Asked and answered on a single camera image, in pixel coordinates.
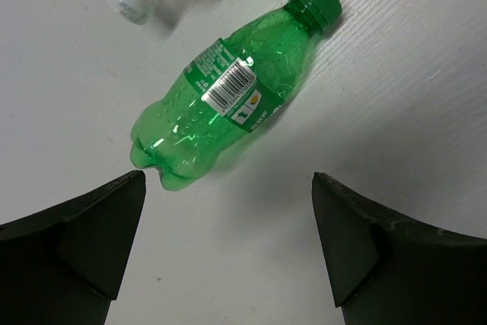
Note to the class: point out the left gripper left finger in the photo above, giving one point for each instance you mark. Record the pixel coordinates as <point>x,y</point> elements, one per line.
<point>65,264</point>

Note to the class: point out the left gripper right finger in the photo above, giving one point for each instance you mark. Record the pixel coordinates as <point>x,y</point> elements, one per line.
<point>385,267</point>

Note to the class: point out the green plastic bottle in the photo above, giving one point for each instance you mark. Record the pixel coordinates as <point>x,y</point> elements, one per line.
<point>229,90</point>

